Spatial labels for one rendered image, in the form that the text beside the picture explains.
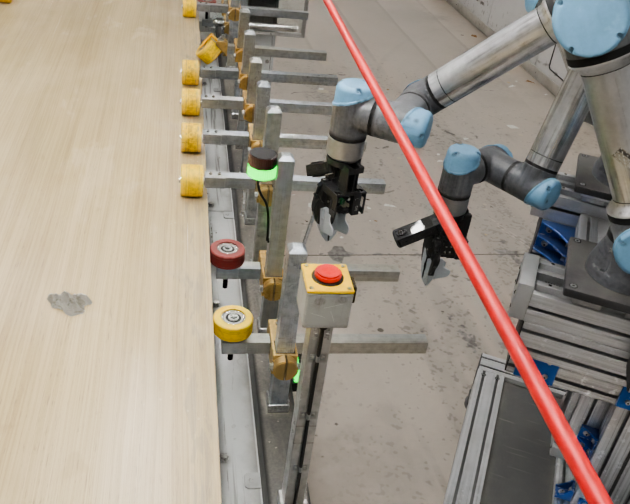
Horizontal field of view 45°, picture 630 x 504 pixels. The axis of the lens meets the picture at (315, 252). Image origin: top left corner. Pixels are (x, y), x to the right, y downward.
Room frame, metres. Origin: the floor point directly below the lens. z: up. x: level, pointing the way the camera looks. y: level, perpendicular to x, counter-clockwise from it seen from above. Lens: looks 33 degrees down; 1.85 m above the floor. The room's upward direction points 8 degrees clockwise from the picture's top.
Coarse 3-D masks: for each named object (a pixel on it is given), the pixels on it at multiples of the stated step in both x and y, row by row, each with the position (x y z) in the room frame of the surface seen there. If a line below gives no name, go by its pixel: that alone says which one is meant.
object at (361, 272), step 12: (252, 264) 1.45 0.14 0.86; (348, 264) 1.51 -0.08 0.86; (360, 264) 1.51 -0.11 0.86; (372, 264) 1.52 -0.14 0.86; (216, 276) 1.41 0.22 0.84; (228, 276) 1.42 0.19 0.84; (240, 276) 1.42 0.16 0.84; (252, 276) 1.43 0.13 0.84; (360, 276) 1.49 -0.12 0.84; (372, 276) 1.49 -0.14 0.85; (384, 276) 1.50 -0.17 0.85; (396, 276) 1.51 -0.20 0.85
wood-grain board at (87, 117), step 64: (64, 0) 3.10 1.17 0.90; (128, 0) 3.23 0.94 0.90; (0, 64) 2.32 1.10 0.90; (64, 64) 2.40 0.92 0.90; (128, 64) 2.49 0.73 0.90; (0, 128) 1.87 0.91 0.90; (64, 128) 1.93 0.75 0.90; (128, 128) 1.98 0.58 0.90; (0, 192) 1.54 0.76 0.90; (64, 192) 1.58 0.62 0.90; (128, 192) 1.62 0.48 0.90; (0, 256) 1.28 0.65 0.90; (64, 256) 1.32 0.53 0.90; (128, 256) 1.35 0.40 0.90; (192, 256) 1.39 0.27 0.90; (0, 320) 1.08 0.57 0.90; (64, 320) 1.11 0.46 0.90; (128, 320) 1.14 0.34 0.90; (192, 320) 1.16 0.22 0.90; (0, 384) 0.92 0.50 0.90; (64, 384) 0.94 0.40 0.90; (128, 384) 0.97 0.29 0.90; (192, 384) 0.99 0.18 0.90; (0, 448) 0.79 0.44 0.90; (64, 448) 0.81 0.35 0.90; (128, 448) 0.82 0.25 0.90; (192, 448) 0.84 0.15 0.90
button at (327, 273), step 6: (324, 264) 0.93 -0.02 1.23; (330, 264) 0.93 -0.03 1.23; (318, 270) 0.91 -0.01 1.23; (324, 270) 0.92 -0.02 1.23; (330, 270) 0.92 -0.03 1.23; (336, 270) 0.92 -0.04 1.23; (318, 276) 0.90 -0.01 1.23; (324, 276) 0.90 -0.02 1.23; (330, 276) 0.90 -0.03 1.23; (336, 276) 0.91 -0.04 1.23; (324, 282) 0.90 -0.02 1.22; (330, 282) 0.90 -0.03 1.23
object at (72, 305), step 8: (48, 296) 1.17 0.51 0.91; (56, 296) 1.17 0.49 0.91; (64, 296) 1.16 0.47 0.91; (72, 296) 1.17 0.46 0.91; (80, 296) 1.17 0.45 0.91; (56, 304) 1.14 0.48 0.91; (64, 304) 1.14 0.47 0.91; (72, 304) 1.14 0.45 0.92; (80, 304) 1.16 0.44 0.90; (88, 304) 1.16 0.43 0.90; (72, 312) 1.13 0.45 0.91; (80, 312) 1.14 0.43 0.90
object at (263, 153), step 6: (252, 150) 1.41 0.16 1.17; (258, 150) 1.41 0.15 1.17; (264, 150) 1.42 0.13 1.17; (270, 150) 1.42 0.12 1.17; (258, 156) 1.39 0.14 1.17; (264, 156) 1.39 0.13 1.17; (270, 156) 1.39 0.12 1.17; (258, 180) 1.40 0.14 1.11; (258, 186) 1.40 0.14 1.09; (264, 198) 1.40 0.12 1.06
